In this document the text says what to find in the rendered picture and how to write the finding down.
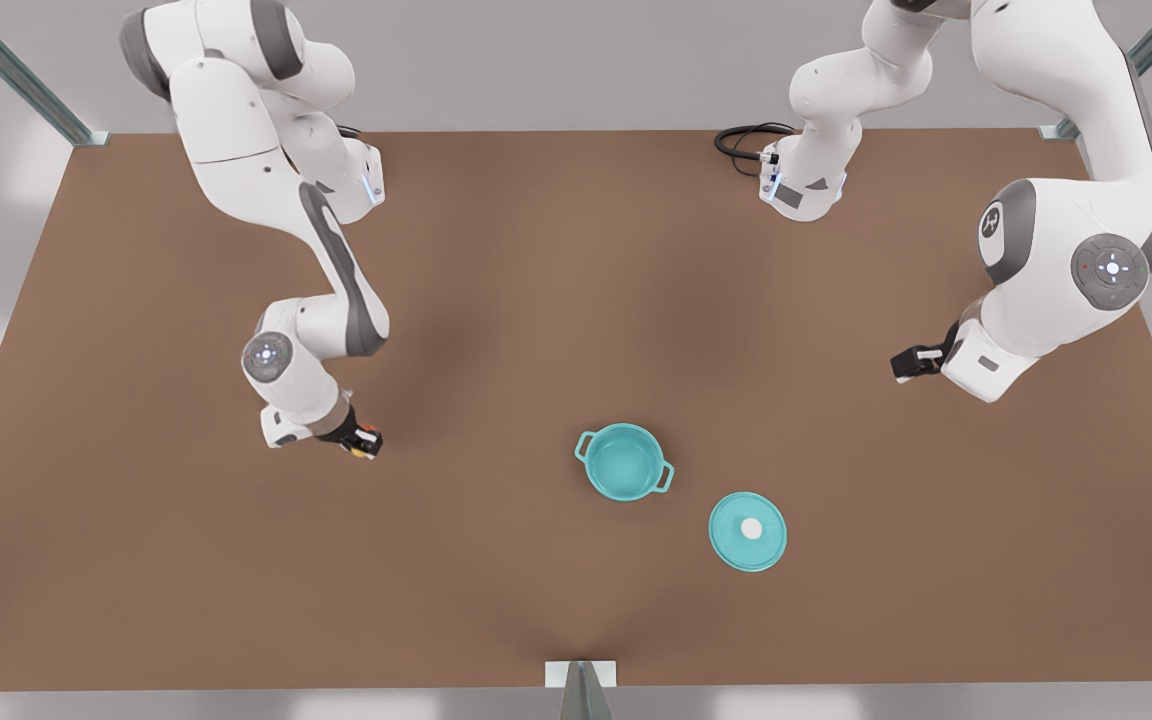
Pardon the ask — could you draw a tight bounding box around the black cable loop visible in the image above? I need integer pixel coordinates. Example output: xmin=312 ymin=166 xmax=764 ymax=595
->
xmin=714 ymin=122 xmax=801 ymax=180

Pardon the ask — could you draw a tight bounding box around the teal pot with two handles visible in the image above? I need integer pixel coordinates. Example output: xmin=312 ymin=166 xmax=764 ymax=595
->
xmin=575 ymin=423 xmax=676 ymax=503

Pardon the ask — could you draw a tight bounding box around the silver frame post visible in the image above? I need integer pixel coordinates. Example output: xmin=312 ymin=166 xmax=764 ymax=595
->
xmin=0 ymin=0 xmax=109 ymax=148
xmin=1038 ymin=0 xmax=1152 ymax=141
xmin=545 ymin=660 xmax=617 ymax=720

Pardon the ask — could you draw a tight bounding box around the teal pot lid, white knob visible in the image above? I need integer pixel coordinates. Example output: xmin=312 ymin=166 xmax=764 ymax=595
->
xmin=708 ymin=491 xmax=789 ymax=573

